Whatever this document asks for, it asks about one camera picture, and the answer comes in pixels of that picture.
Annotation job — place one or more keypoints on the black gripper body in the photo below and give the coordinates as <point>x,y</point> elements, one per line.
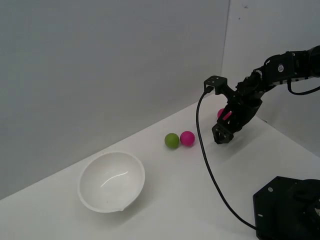
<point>247,92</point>

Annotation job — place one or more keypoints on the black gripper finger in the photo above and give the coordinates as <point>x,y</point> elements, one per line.
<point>251,112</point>
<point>223,135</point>

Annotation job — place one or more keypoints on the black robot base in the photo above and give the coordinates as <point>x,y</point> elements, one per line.
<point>285,210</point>

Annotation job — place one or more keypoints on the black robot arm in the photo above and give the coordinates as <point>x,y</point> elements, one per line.
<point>287,67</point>

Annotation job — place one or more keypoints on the white bowl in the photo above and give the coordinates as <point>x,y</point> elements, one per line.
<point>112,180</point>

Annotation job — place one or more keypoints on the pink golf ball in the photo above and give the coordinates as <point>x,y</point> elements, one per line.
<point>220,113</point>
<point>187,138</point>

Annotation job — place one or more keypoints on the green golf ball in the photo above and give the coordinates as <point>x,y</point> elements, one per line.
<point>171,140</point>

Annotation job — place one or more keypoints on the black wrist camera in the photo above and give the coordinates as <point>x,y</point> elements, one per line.
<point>216,83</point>

